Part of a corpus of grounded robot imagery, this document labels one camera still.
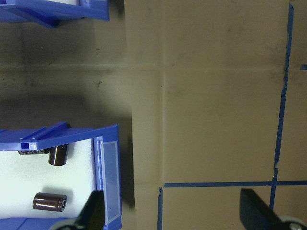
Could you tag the blue battery storage bin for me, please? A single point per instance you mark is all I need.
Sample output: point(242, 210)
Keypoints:
point(60, 138)

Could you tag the blue button storage bin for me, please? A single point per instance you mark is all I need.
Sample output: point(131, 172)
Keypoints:
point(72, 12)

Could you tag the dark brown cylindrical battery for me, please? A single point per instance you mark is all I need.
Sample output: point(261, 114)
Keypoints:
point(48, 202)
point(31, 151)
point(57, 155)

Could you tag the white foam liner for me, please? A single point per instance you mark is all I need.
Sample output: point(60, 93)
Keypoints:
point(24, 179)

